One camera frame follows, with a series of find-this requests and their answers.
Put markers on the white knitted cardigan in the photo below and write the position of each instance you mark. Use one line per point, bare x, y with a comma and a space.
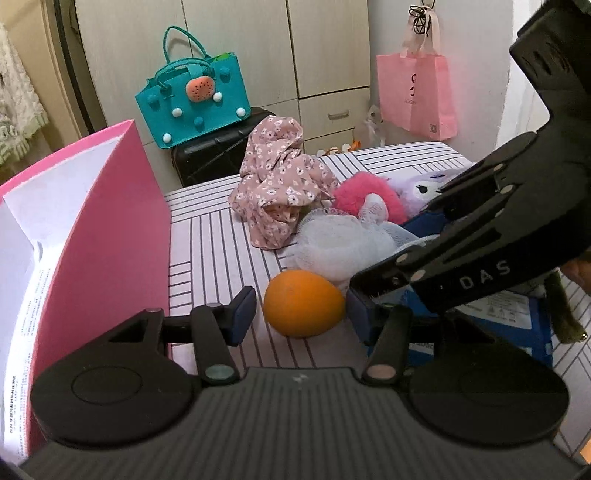
18, 92

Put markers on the orange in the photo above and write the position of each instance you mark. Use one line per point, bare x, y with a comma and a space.
300, 302

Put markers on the black suitcase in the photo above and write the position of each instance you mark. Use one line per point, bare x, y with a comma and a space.
207, 152

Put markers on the pink fluffy plush ball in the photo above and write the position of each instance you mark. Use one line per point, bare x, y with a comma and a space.
364, 187

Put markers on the teal felt handbag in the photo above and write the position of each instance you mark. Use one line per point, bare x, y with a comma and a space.
194, 120

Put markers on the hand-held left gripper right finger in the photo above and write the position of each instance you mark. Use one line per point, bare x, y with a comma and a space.
358, 318

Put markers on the beige wardrobe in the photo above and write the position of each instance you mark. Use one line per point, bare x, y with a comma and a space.
323, 46

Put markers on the beige tall cabinet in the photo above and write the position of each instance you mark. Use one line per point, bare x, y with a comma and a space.
51, 46

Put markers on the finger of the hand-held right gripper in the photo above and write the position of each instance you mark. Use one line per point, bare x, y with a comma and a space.
466, 194
415, 267

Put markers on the striped tablecloth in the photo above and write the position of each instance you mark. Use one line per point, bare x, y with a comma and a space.
207, 258

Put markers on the purple plush toy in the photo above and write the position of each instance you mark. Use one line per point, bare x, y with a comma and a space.
415, 191

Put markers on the pink floral cloth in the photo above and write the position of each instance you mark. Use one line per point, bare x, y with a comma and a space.
277, 184

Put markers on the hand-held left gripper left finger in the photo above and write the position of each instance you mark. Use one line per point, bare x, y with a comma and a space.
242, 314

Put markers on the clear plastic bag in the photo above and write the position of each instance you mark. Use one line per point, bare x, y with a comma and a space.
373, 124

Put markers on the orange white flower decoration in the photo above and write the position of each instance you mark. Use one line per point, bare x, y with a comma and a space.
344, 148

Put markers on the white mesh bath pouf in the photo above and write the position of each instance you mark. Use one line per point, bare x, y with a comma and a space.
337, 244

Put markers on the pink cardboard box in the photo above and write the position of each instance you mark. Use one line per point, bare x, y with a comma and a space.
106, 230

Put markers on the dark brown plush toy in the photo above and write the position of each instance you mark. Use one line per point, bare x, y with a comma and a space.
563, 318

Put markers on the pink tote bag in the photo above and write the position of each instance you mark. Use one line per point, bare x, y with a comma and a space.
415, 92

